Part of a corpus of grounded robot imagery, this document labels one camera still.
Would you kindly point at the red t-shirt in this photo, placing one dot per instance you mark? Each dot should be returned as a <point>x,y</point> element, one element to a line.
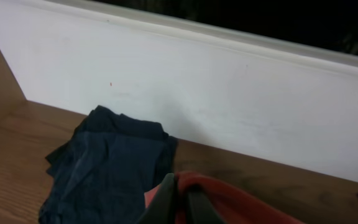
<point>232,204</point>

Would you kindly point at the folded navy blue clothes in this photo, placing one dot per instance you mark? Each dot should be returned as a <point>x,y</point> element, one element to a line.
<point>102,173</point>

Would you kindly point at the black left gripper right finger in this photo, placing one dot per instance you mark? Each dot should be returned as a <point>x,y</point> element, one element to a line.
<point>199,209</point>

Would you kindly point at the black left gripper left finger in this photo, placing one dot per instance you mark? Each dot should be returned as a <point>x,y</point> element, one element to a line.
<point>160,203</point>

